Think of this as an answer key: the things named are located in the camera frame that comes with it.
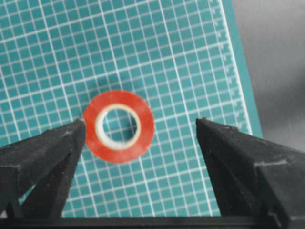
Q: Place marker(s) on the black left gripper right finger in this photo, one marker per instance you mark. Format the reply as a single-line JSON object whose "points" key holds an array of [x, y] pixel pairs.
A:
{"points": [[252, 176]]}

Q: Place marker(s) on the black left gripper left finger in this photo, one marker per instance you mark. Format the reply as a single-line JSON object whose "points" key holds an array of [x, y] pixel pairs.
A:
{"points": [[36, 173]]}

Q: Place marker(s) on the red vinyl tape roll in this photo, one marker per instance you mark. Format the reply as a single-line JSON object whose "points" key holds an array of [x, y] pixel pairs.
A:
{"points": [[119, 126]]}

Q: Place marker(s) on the green cutting mat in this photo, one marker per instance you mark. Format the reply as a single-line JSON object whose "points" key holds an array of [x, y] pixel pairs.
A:
{"points": [[184, 58]]}

